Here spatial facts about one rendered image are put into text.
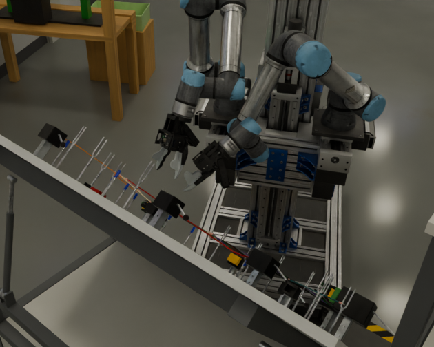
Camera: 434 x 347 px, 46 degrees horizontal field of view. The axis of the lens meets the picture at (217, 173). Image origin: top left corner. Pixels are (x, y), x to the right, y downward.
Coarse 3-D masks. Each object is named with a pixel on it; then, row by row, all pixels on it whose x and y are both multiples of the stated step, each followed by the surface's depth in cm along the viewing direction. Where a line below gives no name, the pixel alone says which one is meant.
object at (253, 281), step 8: (256, 256) 135; (264, 256) 134; (248, 264) 135; (256, 264) 134; (264, 264) 133; (272, 264) 133; (256, 272) 134; (264, 272) 132; (272, 272) 134; (280, 272) 132; (248, 280) 134; (256, 280) 134; (288, 280) 129
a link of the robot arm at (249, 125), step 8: (248, 120) 185; (240, 128) 185; (248, 128) 184; (256, 128) 185; (232, 136) 185; (240, 136) 185; (248, 136) 185; (256, 136) 188; (240, 144) 185; (248, 144) 188
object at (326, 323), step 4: (328, 284) 148; (328, 288) 147; (328, 292) 146; (320, 300) 147; (328, 300) 145; (320, 304) 147; (324, 304) 145; (328, 304) 144; (328, 308) 145; (332, 308) 142; (332, 312) 144; (336, 312) 140; (328, 316) 144; (332, 316) 144; (336, 316) 144; (340, 316) 144; (324, 320) 145; (328, 320) 144; (332, 320) 144; (324, 324) 144; (328, 324) 143; (324, 328) 143; (328, 328) 143
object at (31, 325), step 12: (0, 288) 159; (0, 300) 161; (12, 300) 160; (0, 312) 177; (12, 312) 158; (24, 312) 158; (24, 324) 155; (36, 324) 155; (36, 336) 152; (48, 336) 152
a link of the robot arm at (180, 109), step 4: (176, 104) 167; (180, 104) 167; (184, 104) 166; (172, 108) 169; (176, 108) 167; (180, 108) 167; (184, 108) 167; (188, 108) 167; (192, 108) 168; (176, 112) 167; (180, 112) 167; (184, 112) 167; (188, 112) 168; (192, 112) 169; (184, 116) 168; (188, 116) 168; (192, 116) 170
